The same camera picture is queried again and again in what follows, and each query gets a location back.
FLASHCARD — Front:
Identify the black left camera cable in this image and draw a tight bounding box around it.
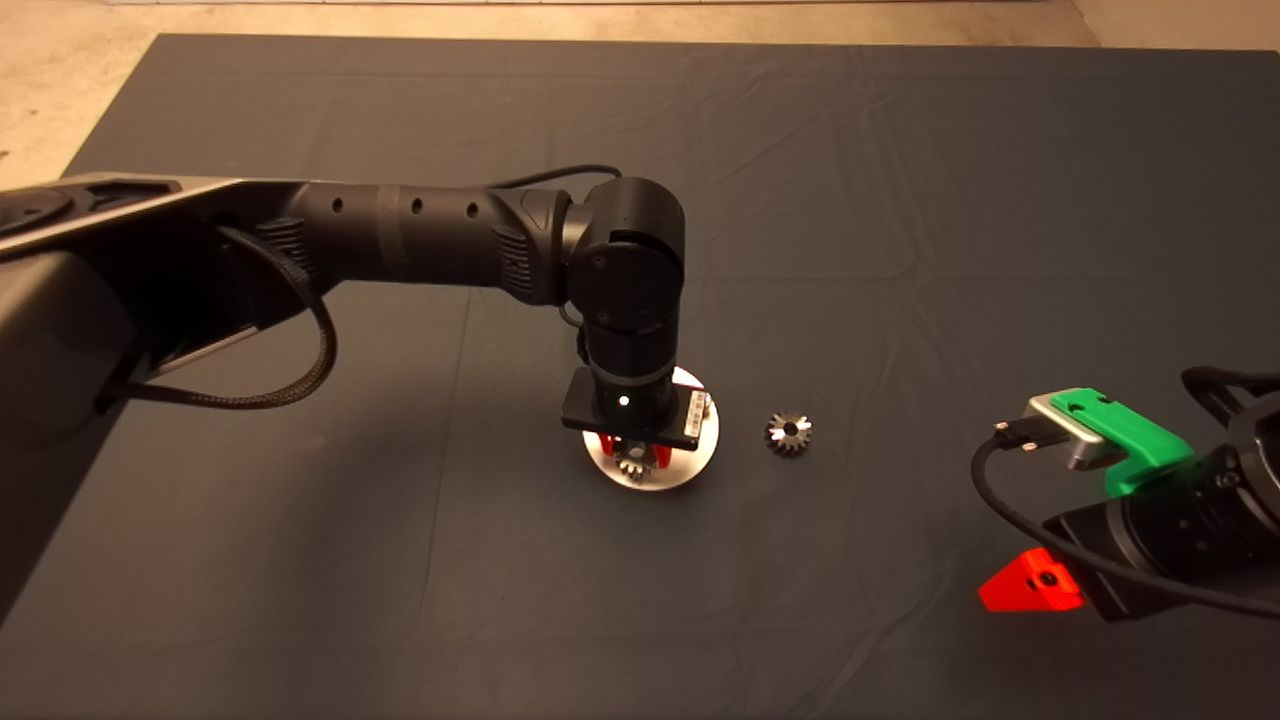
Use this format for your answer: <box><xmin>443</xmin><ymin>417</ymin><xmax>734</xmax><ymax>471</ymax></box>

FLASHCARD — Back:
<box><xmin>495</xmin><ymin>165</ymin><xmax>623</xmax><ymax>366</ymax></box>

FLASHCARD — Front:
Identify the dark table cloth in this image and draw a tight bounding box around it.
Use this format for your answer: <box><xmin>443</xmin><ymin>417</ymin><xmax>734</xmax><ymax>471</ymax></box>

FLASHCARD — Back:
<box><xmin>0</xmin><ymin>33</ymin><xmax>1280</xmax><ymax>720</ymax></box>

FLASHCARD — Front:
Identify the silver right camera box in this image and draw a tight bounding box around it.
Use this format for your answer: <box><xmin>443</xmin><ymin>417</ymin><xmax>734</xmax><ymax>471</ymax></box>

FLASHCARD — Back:
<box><xmin>1022</xmin><ymin>392</ymin><xmax>1131</xmax><ymax>471</ymax></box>

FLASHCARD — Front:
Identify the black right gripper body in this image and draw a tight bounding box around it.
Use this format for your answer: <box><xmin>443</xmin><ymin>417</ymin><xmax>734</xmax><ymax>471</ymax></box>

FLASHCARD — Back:
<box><xmin>1042</xmin><ymin>498</ymin><xmax>1183</xmax><ymax>623</ymax></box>

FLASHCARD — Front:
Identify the white round peg plate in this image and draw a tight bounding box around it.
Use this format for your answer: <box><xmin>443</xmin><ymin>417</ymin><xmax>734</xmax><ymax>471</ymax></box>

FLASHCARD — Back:
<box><xmin>583</xmin><ymin>366</ymin><xmax>720</xmax><ymax>493</ymax></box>

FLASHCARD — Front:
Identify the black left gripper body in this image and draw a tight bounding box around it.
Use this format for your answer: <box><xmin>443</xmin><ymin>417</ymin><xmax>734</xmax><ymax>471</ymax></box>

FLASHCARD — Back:
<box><xmin>560</xmin><ymin>366</ymin><xmax>704</xmax><ymax>452</ymax></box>

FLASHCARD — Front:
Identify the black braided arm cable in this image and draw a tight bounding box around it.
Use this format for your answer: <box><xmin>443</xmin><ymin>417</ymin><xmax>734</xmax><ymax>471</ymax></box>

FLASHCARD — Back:
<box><xmin>95</xmin><ymin>225</ymin><xmax>338</xmax><ymax>411</ymax></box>

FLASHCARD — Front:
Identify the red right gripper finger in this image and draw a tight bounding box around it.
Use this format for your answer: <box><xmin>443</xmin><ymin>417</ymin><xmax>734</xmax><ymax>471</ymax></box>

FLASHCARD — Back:
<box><xmin>978</xmin><ymin>548</ymin><xmax>1086</xmax><ymax>613</ymax></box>

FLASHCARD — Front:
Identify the black ribbed cable loop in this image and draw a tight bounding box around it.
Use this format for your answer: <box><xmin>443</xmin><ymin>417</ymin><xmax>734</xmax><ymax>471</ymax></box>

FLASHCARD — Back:
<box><xmin>1180</xmin><ymin>367</ymin><xmax>1280</xmax><ymax>426</ymax></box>

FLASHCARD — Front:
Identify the green right camera mount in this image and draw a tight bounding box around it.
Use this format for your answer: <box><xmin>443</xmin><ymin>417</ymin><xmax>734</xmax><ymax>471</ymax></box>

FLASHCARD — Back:
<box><xmin>1048</xmin><ymin>388</ymin><xmax>1196</xmax><ymax>498</ymax></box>

